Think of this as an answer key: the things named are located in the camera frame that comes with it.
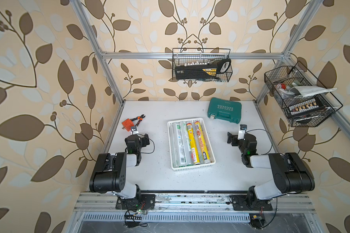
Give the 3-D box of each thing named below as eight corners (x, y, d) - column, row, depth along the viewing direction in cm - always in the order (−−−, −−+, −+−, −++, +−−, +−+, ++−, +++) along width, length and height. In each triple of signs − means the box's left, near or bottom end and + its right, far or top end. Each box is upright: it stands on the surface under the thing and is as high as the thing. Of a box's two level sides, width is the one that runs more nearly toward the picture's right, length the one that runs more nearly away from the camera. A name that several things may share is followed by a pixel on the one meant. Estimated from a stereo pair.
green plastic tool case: (205, 117, 111) (206, 113, 107) (208, 99, 124) (209, 95, 120) (240, 124, 107) (241, 120, 103) (239, 104, 120) (241, 100, 116)
